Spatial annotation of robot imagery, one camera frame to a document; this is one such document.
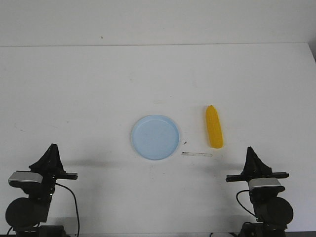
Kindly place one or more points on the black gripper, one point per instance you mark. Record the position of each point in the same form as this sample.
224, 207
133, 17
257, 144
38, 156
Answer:
266, 176
50, 167

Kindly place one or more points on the yellow corn cob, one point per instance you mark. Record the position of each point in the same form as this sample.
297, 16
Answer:
214, 131

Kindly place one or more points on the light blue round plate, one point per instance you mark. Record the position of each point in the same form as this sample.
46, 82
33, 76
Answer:
155, 137

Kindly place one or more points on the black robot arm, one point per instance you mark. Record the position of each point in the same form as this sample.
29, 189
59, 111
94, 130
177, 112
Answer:
272, 213
24, 215

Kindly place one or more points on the clear tape strip on table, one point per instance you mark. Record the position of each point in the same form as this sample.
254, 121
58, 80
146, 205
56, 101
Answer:
196, 154

